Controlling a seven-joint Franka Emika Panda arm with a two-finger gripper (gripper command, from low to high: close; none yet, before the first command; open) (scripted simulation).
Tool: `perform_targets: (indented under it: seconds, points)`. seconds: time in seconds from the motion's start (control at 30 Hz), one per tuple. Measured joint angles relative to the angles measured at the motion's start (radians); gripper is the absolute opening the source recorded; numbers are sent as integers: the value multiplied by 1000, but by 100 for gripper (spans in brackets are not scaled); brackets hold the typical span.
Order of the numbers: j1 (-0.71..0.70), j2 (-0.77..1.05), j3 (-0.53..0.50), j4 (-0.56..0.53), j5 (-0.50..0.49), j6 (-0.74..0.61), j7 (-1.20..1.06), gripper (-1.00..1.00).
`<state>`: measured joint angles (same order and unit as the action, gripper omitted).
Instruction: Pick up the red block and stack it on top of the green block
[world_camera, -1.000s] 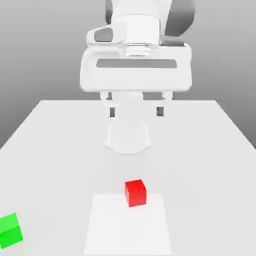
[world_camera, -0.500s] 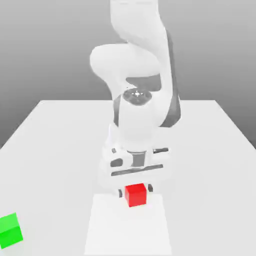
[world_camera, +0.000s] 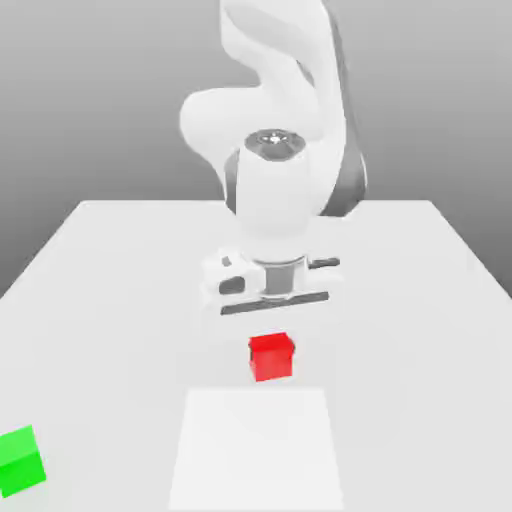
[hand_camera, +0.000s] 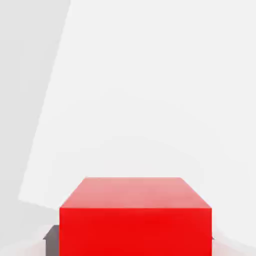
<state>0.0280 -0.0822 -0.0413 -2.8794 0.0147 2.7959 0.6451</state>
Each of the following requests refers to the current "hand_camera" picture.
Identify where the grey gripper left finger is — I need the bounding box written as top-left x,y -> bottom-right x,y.
19,224 -> 61,256

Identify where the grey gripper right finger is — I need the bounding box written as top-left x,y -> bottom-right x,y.
211,229 -> 253,256

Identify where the small red cube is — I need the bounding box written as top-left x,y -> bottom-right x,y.
59,176 -> 213,256

